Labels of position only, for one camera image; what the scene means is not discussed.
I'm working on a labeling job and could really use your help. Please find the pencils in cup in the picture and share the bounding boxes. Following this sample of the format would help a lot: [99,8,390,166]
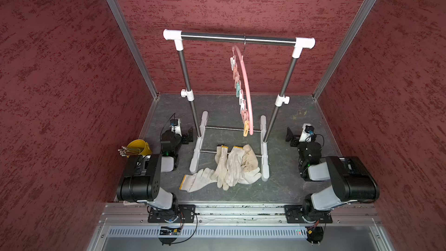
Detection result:
[118,146,143,157]

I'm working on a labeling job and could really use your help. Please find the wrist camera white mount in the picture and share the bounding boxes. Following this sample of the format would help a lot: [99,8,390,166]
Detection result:
[170,119,182,137]
[299,123,315,142]

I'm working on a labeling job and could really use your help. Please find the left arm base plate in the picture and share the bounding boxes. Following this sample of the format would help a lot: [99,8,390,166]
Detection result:
[148,204,196,224]

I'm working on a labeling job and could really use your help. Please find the beige glove on pile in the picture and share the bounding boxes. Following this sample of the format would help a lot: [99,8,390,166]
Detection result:
[239,145,261,185]

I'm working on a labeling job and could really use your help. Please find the aluminium front rail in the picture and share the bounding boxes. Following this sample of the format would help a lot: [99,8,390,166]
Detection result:
[99,202,383,227]

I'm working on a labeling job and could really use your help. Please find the clothes rack with steel bars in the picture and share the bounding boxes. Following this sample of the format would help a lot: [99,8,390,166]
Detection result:
[163,29,315,181]

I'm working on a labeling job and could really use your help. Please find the white glove on pile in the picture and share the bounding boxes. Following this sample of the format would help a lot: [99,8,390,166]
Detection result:
[225,146,248,187]

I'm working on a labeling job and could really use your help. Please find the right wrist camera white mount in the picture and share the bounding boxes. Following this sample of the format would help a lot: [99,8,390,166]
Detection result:
[299,123,315,142]

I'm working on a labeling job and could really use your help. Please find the pink clip hanger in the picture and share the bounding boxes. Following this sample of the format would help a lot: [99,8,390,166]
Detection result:
[230,45,254,135]

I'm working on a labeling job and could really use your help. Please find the yellow cup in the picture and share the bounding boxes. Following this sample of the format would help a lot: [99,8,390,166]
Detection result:
[127,139,152,156]

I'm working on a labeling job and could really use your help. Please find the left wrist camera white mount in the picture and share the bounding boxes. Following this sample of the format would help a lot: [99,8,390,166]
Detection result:
[170,119,182,137]

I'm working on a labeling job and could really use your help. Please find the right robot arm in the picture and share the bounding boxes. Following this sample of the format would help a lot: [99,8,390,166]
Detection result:
[285,124,380,218]

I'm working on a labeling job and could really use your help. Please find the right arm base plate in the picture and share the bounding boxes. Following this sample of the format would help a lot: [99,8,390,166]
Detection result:
[284,205,333,224]

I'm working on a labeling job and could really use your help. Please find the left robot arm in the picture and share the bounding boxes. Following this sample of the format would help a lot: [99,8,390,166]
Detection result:
[116,127,194,212]

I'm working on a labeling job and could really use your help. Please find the black cuff white glove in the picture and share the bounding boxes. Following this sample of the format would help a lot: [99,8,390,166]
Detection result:
[214,145,226,168]

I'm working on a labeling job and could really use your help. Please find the yellow clothespin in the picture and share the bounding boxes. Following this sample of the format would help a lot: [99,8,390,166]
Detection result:
[243,120,250,137]

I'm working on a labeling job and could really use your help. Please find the white glove front left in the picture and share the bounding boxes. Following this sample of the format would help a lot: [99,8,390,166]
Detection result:
[179,168,217,193]

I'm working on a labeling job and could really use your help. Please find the yellow cuff white glove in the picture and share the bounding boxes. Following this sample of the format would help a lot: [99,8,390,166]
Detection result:
[213,146,229,191]

